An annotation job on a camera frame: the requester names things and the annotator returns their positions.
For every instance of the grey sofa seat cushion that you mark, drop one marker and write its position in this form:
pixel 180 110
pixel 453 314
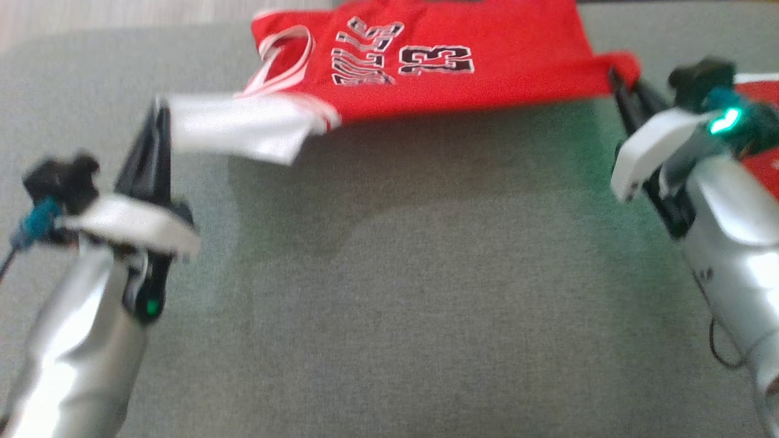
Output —
pixel 426 274

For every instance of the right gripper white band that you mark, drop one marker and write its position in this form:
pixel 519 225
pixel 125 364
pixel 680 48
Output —
pixel 651 143

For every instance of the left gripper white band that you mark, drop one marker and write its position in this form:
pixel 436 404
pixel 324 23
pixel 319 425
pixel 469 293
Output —
pixel 134 222

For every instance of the red shorts with white stripe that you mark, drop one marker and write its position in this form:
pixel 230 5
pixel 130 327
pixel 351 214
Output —
pixel 764 167

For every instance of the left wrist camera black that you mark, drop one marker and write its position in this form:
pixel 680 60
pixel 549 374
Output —
pixel 61 179

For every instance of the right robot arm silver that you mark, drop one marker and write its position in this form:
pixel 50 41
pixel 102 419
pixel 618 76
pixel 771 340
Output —
pixel 736 255

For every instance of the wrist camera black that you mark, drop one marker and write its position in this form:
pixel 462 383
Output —
pixel 700 79
pixel 61 179

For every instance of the red basketball jersey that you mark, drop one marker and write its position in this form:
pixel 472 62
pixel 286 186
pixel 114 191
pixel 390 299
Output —
pixel 517 61

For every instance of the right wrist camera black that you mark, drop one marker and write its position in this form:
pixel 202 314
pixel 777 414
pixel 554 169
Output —
pixel 700 79

